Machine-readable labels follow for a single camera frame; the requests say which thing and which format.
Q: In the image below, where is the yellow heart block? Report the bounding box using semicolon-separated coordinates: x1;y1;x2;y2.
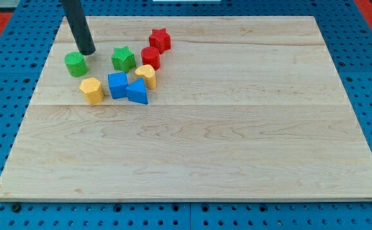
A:
135;65;157;89

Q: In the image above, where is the green cylinder block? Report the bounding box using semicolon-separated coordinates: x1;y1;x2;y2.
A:
64;52;88;77

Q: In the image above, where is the red star block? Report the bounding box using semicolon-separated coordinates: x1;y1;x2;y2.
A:
149;28;171;54

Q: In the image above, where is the blue triangle block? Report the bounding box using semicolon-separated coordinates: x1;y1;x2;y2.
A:
126;78;148;104

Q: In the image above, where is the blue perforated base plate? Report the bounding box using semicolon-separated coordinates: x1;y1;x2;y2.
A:
0;0;372;229

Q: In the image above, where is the green star block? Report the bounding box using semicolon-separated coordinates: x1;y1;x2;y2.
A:
111;46;137;72

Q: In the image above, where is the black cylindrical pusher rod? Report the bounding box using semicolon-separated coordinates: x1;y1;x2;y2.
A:
60;0;96;56

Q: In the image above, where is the blue cube block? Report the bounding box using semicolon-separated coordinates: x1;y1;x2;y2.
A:
108;72;128;99

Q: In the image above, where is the light wooden board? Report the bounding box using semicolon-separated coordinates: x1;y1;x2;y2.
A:
0;16;372;203

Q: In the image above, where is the yellow hexagon block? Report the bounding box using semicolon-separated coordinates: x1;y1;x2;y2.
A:
79;77;105;104

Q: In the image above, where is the red cylinder block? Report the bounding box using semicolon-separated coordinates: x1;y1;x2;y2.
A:
141;47;160;70

